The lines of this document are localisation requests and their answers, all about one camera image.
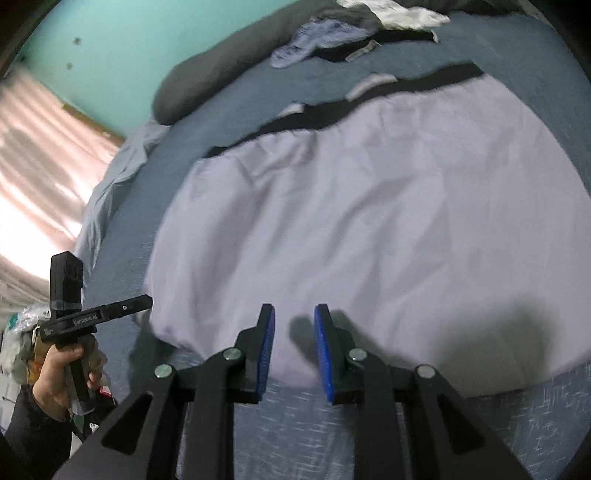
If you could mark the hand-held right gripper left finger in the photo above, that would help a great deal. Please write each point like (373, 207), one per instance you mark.
(267, 355)

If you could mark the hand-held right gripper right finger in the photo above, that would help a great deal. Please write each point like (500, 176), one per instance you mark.
(323, 355)

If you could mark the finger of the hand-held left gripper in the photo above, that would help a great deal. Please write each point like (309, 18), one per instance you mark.
(124, 308)

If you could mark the grey jacket with black trim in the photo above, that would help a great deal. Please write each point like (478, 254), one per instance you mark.
(369, 230)

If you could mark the person's left forearm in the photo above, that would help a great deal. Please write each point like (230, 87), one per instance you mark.
(37, 443)

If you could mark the person's left hand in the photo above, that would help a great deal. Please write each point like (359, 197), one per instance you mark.
(51, 383)

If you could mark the white plastic bag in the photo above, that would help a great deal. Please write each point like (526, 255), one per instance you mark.
(21, 341)

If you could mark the pink curtain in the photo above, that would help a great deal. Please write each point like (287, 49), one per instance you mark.
(41, 184)

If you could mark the brown wooden trim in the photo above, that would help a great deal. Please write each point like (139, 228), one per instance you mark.
(92, 120)

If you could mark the blue bed cover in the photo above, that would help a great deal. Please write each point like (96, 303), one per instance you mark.
(221, 92)

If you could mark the dark grey long pillow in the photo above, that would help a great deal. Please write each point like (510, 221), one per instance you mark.
(207, 78)

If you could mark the black crumpled garment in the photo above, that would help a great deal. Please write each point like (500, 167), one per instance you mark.
(337, 54)

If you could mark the blue-grey crumpled garment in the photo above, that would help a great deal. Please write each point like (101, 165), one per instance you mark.
(314, 39)

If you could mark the dark grey crumpled garment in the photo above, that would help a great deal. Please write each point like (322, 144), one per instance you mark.
(355, 14)

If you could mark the white crumpled garment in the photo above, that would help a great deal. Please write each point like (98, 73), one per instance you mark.
(406, 14)

